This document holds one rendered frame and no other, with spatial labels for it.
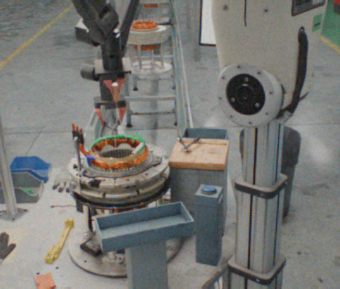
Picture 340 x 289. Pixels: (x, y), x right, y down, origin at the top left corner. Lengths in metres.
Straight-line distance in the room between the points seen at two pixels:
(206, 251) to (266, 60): 0.75
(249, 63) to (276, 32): 0.10
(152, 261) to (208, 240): 0.27
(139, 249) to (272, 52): 0.62
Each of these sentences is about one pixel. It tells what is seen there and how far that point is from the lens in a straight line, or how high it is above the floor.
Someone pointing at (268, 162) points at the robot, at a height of 1.24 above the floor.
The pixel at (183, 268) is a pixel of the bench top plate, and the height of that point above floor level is 0.78.
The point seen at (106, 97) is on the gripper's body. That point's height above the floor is 1.28.
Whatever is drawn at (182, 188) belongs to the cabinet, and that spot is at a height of 0.96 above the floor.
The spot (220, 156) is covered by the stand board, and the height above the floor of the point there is 1.06.
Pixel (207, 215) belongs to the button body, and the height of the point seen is 0.97.
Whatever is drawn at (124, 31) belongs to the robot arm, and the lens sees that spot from 1.59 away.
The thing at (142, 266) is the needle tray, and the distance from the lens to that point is 1.36.
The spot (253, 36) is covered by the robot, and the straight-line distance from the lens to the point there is 1.04.
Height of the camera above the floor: 1.77
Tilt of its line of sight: 24 degrees down
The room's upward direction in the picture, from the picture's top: 2 degrees counter-clockwise
